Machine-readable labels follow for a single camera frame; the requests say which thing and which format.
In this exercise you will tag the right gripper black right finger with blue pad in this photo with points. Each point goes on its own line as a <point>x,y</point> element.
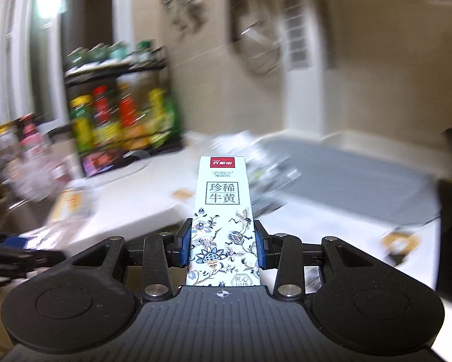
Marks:
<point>268,247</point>

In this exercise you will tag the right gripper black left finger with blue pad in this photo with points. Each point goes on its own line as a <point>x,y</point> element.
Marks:
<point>178,245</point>

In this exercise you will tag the white floral paper box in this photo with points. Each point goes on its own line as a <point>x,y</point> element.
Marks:
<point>223,249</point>

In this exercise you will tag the grey counter mat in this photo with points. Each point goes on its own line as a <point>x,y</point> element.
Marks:
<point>351,182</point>

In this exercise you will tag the pink soap bottle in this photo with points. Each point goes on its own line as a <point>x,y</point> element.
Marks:
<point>32,141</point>

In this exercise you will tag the green snack bag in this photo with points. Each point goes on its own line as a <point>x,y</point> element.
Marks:
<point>166,117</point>

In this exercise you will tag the white patterned cloth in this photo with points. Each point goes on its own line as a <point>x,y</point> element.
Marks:
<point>411,248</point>

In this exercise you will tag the orange sauce bottle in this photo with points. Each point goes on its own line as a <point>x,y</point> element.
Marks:
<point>132,129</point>

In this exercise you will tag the red-cap oil bottle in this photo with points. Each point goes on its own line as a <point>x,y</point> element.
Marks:
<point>102,115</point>

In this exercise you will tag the black spice rack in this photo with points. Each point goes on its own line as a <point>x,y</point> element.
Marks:
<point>144,68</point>

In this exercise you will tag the yellow-cap green bottle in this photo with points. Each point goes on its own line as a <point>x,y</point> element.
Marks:
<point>81,122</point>

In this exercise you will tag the steel mesh strainer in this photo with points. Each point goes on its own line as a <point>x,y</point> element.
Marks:
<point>253,36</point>

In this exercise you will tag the silver wall vent grille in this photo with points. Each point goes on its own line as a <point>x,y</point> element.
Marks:
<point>295,27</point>

